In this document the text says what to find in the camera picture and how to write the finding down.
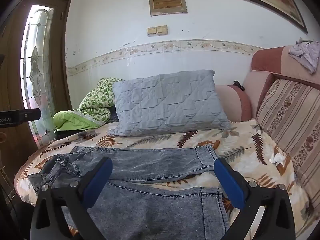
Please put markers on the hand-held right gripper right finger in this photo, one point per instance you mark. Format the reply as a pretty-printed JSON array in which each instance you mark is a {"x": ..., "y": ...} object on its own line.
[{"x": 230, "y": 182}]

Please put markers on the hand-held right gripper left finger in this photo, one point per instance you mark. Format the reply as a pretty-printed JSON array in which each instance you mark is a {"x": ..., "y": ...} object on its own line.
[{"x": 100, "y": 180}]

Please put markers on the grey denim pants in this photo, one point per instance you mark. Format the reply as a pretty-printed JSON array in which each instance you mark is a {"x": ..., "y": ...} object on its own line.
[{"x": 150, "y": 162}]

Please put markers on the wooden stained glass door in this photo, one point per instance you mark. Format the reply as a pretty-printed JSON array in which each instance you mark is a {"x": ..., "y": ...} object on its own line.
[{"x": 10, "y": 85}]

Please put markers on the leaf print blanket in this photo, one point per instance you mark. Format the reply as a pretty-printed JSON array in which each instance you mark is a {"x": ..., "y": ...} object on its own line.
[{"x": 225, "y": 140}]

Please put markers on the white crumpled tissue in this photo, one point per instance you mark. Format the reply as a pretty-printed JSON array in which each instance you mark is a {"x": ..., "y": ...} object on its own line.
[{"x": 277, "y": 158}]

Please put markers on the green patterned quilt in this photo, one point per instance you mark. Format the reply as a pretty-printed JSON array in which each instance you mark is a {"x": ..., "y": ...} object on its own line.
[{"x": 97, "y": 102}]

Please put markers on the striped floral cushion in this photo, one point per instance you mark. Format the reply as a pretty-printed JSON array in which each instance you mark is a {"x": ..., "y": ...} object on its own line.
[{"x": 295, "y": 120}]

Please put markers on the grey quilted pillow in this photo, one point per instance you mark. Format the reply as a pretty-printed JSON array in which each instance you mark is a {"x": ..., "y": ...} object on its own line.
[{"x": 170, "y": 105}]

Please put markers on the small black object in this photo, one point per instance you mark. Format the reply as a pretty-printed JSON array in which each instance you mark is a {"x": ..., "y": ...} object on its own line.
[{"x": 237, "y": 83}]

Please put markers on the pink sofa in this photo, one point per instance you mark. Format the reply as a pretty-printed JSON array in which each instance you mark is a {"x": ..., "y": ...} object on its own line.
[{"x": 260, "y": 62}]

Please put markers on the lilac crumpled cloth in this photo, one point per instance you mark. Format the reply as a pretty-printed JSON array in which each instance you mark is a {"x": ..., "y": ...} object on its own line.
[{"x": 307, "y": 55}]

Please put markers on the beige light switch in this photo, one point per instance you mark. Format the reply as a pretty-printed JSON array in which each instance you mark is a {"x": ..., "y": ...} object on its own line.
[
  {"x": 151, "y": 31},
  {"x": 162, "y": 30}
]

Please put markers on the beige wall panel box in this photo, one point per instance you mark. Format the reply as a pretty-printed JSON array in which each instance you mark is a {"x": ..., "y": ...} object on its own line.
[{"x": 168, "y": 3}]

